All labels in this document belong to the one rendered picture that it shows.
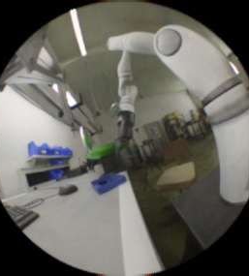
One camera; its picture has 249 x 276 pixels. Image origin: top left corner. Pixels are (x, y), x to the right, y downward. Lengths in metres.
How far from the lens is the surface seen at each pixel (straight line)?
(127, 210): 0.16
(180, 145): 1.05
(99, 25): 3.28
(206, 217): 0.19
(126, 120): 0.33
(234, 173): 0.16
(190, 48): 0.15
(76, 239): 0.15
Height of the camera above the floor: 1.01
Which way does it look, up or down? 8 degrees up
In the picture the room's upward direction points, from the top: 21 degrees counter-clockwise
